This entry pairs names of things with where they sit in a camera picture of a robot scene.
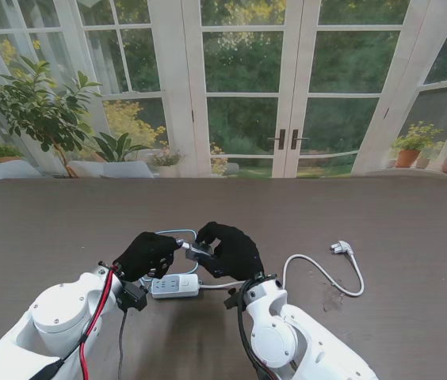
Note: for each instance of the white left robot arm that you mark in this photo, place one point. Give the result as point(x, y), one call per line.
point(57, 312)

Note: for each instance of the printed garden window backdrop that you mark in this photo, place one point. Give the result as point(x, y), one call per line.
point(247, 79)

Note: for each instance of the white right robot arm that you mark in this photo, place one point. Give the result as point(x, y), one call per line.
point(279, 336)

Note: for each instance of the grey USB wall charger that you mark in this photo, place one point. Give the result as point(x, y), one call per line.
point(200, 251)

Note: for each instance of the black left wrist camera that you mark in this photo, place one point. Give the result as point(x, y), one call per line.
point(133, 296)

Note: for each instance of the white power strip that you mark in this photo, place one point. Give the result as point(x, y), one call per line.
point(176, 286)

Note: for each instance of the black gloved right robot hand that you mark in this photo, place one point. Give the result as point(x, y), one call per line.
point(235, 253)

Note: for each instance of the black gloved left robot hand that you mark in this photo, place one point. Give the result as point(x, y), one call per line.
point(144, 255)

